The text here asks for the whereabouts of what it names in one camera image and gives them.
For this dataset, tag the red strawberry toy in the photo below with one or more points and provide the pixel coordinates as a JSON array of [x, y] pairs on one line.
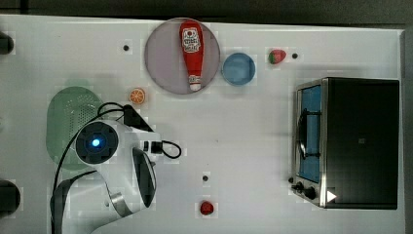
[[276, 56]]

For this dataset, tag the black cylinder post lower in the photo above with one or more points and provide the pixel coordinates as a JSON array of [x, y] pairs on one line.
[[9, 198]]

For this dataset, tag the black toaster oven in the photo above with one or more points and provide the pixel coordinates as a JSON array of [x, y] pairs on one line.
[[346, 143]]

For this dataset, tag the blue bowl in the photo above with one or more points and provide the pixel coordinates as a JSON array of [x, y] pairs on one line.
[[238, 69]]

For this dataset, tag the black cylinder post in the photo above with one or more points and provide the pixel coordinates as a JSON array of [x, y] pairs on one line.
[[9, 198], [6, 44]]

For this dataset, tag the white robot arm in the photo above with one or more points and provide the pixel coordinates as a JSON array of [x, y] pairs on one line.
[[122, 181]]

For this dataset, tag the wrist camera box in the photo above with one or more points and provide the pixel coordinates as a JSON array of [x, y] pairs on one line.
[[133, 119]]

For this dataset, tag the black cylinder post upper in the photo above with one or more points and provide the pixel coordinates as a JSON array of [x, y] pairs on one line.
[[6, 44]]

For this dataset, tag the small red toy fruit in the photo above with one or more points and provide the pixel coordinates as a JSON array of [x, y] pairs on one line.
[[206, 208]]

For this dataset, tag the red plush ketchup bottle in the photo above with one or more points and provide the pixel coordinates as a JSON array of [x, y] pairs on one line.
[[192, 46]]

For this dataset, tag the green perforated colander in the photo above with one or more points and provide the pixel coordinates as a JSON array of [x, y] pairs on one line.
[[71, 106]]

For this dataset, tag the orange slice toy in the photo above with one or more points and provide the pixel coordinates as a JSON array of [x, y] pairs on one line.
[[137, 96]]

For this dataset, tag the grey round plate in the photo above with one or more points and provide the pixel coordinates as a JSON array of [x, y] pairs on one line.
[[165, 62]]

